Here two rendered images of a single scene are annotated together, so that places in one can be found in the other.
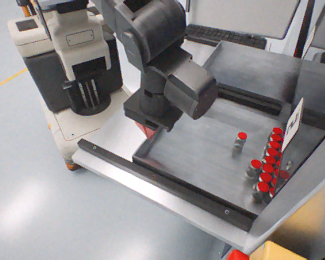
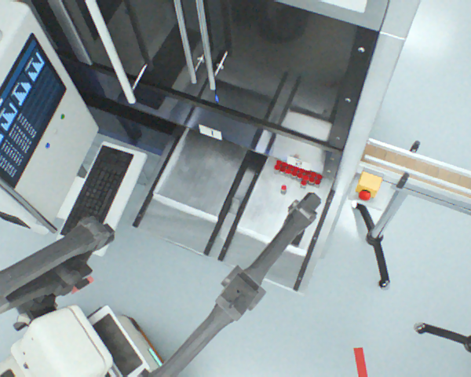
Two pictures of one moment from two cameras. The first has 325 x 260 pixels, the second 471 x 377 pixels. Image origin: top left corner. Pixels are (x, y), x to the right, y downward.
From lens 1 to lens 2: 1.70 m
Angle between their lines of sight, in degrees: 46
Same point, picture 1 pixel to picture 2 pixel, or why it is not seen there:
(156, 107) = not seen: hidden behind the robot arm
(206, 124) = (265, 210)
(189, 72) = (312, 201)
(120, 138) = (285, 266)
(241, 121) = (259, 187)
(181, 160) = not seen: hidden behind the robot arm
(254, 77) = (203, 170)
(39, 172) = not seen: outside the picture
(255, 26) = (82, 152)
